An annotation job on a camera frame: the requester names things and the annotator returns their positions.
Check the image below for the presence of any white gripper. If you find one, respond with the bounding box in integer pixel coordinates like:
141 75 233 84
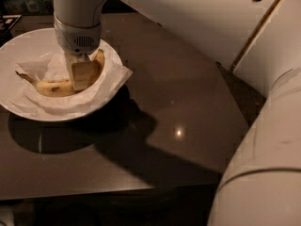
54 17 101 91

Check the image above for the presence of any yellow banana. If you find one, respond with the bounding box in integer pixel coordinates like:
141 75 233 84
16 49 104 97

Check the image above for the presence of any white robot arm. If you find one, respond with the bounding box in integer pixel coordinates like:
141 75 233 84
54 0 301 226

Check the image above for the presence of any white ceramic bowl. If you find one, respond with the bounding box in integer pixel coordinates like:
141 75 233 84
0 27 124 123

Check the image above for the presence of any white paper napkin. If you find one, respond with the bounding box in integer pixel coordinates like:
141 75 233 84
5 41 132 121

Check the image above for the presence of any dark tray at table edge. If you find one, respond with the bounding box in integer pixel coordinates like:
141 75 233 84
0 15 21 47

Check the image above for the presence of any white object under table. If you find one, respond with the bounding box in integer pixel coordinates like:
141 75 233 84
0 205 15 226

